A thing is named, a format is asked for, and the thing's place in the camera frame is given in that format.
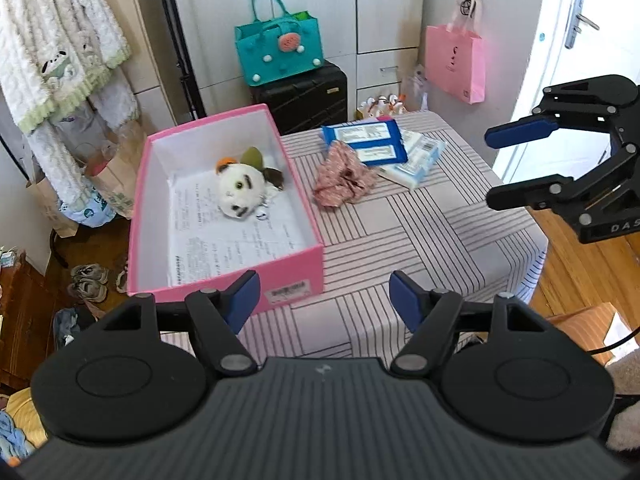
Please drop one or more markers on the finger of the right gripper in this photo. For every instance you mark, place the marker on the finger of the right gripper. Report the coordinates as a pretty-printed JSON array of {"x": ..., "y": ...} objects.
[
  {"x": 560, "y": 110},
  {"x": 555, "y": 189}
]

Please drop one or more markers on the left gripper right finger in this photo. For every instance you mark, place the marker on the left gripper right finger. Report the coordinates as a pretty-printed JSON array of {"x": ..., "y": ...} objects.
[{"x": 431, "y": 319}]

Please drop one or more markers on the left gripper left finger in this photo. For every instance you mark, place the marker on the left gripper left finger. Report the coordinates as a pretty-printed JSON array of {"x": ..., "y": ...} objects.
[{"x": 217, "y": 316}]

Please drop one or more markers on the white panda plush toy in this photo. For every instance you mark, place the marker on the white panda plush toy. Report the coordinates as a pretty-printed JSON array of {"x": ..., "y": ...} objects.
[{"x": 241, "y": 188}]

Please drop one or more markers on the orange makeup sponge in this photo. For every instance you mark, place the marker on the orange makeup sponge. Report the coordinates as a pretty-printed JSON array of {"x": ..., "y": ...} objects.
[{"x": 222, "y": 164}]

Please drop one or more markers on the white tissue pack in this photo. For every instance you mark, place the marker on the white tissue pack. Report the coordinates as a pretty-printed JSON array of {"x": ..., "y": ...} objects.
[{"x": 422, "y": 153}]

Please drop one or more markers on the pink floral fabric scrunchie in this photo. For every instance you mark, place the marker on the pink floral fabric scrunchie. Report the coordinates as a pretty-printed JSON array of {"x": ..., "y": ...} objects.
[{"x": 342, "y": 178}]

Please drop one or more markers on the green makeup sponge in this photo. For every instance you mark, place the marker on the green makeup sponge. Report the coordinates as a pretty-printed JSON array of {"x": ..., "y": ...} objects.
[{"x": 253, "y": 157}]

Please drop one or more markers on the blue wet wipes pack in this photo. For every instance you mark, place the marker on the blue wet wipes pack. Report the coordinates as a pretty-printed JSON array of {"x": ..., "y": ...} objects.
[{"x": 376, "y": 143}]

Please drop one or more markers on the white door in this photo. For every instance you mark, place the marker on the white door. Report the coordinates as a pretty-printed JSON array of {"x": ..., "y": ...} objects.
[{"x": 613, "y": 49}]

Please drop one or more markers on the pink cardboard box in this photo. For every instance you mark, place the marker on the pink cardboard box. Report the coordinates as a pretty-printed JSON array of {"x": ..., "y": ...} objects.
[{"x": 193, "y": 148}]

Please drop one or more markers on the pair of sandals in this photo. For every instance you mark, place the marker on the pair of sandals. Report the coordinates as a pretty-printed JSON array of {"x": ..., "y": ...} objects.
[{"x": 91, "y": 282}]

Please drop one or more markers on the pink paper shopping bag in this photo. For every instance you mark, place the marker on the pink paper shopping bag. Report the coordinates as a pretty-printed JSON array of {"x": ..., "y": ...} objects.
[{"x": 455, "y": 60}]

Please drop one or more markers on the brown paper bag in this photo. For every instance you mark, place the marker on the brown paper bag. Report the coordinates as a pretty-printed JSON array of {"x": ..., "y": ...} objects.
[{"x": 113, "y": 170}]

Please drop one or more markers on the drink bottle pack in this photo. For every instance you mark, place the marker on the drink bottle pack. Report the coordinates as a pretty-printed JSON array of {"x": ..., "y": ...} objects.
[{"x": 381, "y": 106}]

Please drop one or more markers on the black suitcase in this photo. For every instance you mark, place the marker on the black suitcase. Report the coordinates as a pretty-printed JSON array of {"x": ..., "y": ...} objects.
[{"x": 306, "y": 101}]

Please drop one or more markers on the teal felt tote bag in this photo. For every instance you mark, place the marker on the teal felt tote bag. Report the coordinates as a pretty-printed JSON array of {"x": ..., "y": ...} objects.
[{"x": 278, "y": 48}]

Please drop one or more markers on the white knit cardigan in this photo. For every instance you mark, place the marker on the white knit cardigan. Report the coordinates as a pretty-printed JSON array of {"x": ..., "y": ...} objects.
[{"x": 58, "y": 56}]

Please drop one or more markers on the black clothes rack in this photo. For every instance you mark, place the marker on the black clothes rack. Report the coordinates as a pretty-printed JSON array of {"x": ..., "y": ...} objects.
[{"x": 176, "y": 69}]

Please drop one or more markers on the metal door handle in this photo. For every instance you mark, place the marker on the metal door handle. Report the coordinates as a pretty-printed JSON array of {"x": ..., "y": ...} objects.
[{"x": 574, "y": 24}]

